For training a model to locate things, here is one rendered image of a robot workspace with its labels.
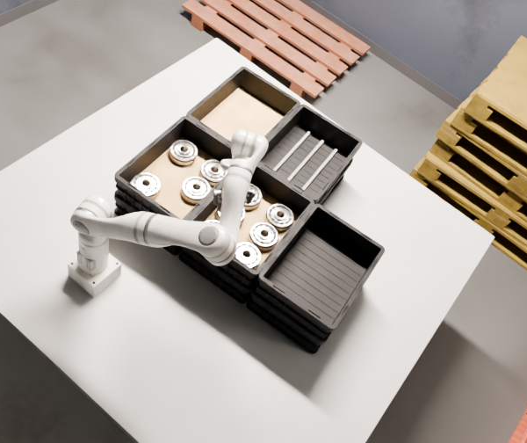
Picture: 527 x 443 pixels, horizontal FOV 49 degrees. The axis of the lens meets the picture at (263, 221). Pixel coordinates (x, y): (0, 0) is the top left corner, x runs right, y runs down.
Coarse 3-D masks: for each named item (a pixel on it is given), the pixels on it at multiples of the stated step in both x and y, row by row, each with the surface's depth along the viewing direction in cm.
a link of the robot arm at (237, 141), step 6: (240, 132) 161; (246, 132) 161; (234, 138) 161; (240, 138) 160; (246, 138) 160; (234, 144) 161; (240, 144) 160; (234, 150) 162; (240, 150) 161; (234, 156) 164; (240, 156) 167; (246, 156) 168
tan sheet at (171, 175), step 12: (168, 156) 217; (204, 156) 221; (156, 168) 213; (168, 168) 214; (180, 168) 215; (192, 168) 217; (168, 180) 211; (180, 180) 212; (168, 192) 208; (180, 192) 209; (168, 204) 205; (180, 204) 206; (192, 204) 207; (180, 216) 203
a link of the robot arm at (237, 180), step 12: (228, 168) 159; (240, 168) 157; (228, 180) 156; (240, 180) 156; (228, 192) 155; (240, 192) 155; (228, 204) 156; (240, 204) 156; (228, 216) 156; (240, 216) 156; (228, 228) 155; (216, 264) 152
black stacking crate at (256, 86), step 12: (240, 72) 238; (228, 84) 235; (240, 84) 246; (252, 84) 242; (264, 84) 239; (216, 96) 231; (264, 96) 243; (276, 96) 239; (204, 108) 227; (276, 108) 244; (288, 108) 240
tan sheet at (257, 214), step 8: (264, 192) 218; (264, 200) 216; (272, 200) 216; (216, 208) 209; (256, 208) 213; (264, 208) 214; (248, 216) 210; (256, 216) 211; (296, 216) 215; (248, 224) 208; (240, 232) 205; (248, 232) 206; (280, 232) 209; (240, 240) 203; (248, 240) 204; (264, 256) 202
